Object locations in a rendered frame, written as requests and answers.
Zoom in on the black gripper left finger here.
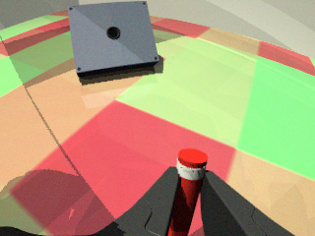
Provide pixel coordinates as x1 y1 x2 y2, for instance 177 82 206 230
0 165 180 236

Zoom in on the dark red peg with white band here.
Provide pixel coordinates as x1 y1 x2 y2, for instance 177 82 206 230
168 149 208 236

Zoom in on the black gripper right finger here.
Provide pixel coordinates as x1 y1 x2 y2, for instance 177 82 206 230
200 170 294 236

